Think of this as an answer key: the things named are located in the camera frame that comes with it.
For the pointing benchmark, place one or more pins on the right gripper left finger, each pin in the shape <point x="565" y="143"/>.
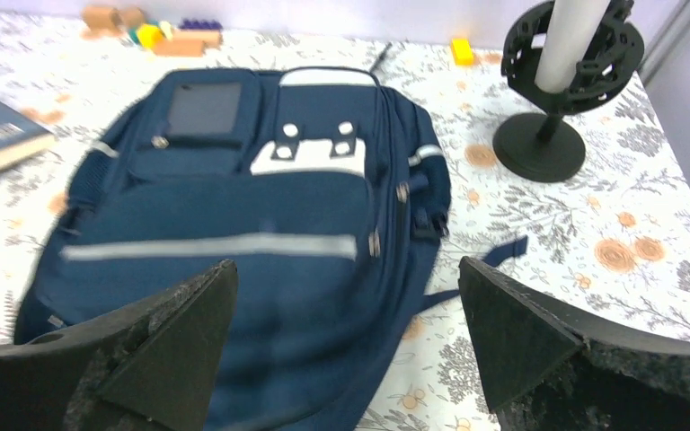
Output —
<point x="150" y="365"/>

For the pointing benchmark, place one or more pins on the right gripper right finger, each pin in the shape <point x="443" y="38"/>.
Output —
<point x="547" y="365"/>

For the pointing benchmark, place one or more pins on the navy blue student backpack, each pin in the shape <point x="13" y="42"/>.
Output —
<point x="328" y="190"/>

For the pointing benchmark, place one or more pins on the floral table cloth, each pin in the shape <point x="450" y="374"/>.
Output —
<point x="614" y="240"/>

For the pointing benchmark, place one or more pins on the black microphone stand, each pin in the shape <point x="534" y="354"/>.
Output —
<point x="541" y="146"/>

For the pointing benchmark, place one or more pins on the yellow block at back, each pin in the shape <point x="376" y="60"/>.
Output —
<point x="462" y="52"/>

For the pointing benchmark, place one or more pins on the long wooden block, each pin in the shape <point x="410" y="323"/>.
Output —
<point x="188" y="43"/>

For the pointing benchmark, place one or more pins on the small yellow cube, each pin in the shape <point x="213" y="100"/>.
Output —
<point x="149" y="35"/>

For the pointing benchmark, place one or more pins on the teal toy block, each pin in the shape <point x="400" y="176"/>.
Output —
<point x="132" y="33"/>

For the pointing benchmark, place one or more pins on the purple toy block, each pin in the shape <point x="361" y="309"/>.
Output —
<point x="200" y="25"/>

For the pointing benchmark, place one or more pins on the round wooden block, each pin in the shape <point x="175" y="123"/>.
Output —
<point x="131" y="17"/>

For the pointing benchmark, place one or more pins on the wooden cube block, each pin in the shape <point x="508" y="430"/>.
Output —
<point x="101" y="17"/>

